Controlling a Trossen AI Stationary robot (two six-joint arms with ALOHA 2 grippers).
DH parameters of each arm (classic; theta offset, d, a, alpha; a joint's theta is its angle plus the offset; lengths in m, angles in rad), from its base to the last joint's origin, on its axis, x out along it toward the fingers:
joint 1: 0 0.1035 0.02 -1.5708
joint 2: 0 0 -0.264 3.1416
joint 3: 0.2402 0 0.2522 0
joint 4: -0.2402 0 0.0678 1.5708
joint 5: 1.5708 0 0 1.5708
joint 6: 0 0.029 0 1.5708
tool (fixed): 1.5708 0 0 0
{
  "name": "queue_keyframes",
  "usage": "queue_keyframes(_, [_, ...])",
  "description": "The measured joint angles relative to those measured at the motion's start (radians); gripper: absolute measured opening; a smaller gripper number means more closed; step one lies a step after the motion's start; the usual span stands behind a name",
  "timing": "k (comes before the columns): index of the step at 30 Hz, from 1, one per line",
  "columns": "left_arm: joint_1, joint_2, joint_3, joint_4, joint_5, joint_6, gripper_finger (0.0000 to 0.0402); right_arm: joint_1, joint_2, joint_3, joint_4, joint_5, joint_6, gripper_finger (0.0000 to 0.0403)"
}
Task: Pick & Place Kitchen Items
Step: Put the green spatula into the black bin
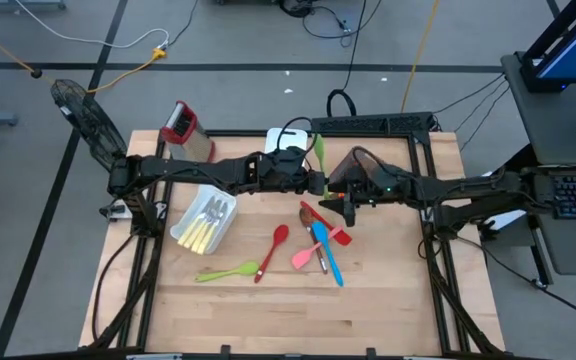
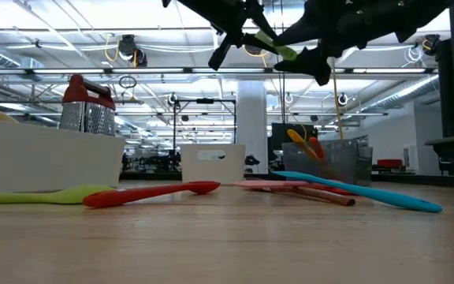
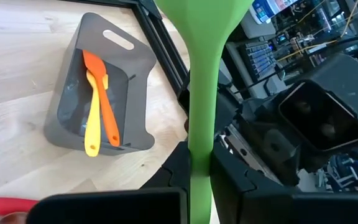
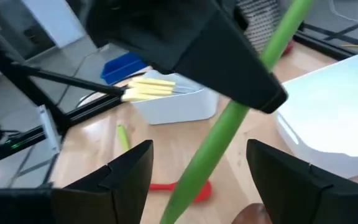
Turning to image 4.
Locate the steel box grater red trim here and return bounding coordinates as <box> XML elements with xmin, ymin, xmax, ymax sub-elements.
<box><xmin>234</xmin><ymin>0</ymin><xmax>295</xmax><ymax>57</ymax></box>

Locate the black aluminium table frame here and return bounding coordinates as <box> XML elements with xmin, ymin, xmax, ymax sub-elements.
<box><xmin>0</xmin><ymin>12</ymin><xmax>358</xmax><ymax>162</ymax></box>

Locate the red silicone spoon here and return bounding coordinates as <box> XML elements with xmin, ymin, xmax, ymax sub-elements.
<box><xmin>149</xmin><ymin>180</ymin><xmax>213</xmax><ymax>203</ymax></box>

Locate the large white plastic bin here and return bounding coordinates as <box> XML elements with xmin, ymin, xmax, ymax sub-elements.
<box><xmin>275</xmin><ymin>46</ymin><xmax>358</xmax><ymax>180</ymax></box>

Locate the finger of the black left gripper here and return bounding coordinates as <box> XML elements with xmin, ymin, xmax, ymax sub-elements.
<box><xmin>174</xmin><ymin>0</ymin><xmax>288</xmax><ymax>114</ymax></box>

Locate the cream-handled steel cutlery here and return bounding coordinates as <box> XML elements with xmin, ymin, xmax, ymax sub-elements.
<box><xmin>127</xmin><ymin>82</ymin><xmax>198</xmax><ymax>93</ymax></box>
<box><xmin>125</xmin><ymin>87</ymin><xmax>200</xmax><ymax>97</ymax></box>

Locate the light green silicone spoon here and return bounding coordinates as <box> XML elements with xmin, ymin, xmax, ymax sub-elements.
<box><xmin>116</xmin><ymin>124</ymin><xmax>132</xmax><ymax>153</ymax></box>

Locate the cream-handled steel knife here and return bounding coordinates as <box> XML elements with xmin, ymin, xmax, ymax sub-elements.
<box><xmin>121</xmin><ymin>92</ymin><xmax>165</xmax><ymax>103</ymax></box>
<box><xmin>131</xmin><ymin>77</ymin><xmax>180</xmax><ymax>88</ymax></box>

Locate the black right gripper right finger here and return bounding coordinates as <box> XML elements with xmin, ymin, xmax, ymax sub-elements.
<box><xmin>246</xmin><ymin>139</ymin><xmax>358</xmax><ymax>224</ymax></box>

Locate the white floor cable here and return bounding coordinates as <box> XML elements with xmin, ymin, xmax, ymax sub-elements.
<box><xmin>328</xmin><ymin>0</ymin><xmax>358</xmax><ymax>32</ymax></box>

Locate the blue plastic crate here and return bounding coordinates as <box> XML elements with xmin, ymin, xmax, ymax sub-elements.
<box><xmin>100</xmin><ymin>51</ymin><xmax>149</xmax><ymax>85</ymax></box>

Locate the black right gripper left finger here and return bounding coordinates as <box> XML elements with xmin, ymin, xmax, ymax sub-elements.
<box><xmin>51</xmin><ymin>139</ymin><xmax>154</xmax><ymax>224</ymax></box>

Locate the small white cutlery tray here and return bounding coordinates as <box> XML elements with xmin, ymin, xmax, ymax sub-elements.
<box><xmin>131</xmin><ymin>69</ymin><xmax>220</xmax><ymax>126</ymax></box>

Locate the white metal bracket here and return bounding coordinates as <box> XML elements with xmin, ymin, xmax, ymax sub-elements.
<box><xmin>37</xmin><ymin>105</ymin><xmax>62</xmax><ymax>153</ymax></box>

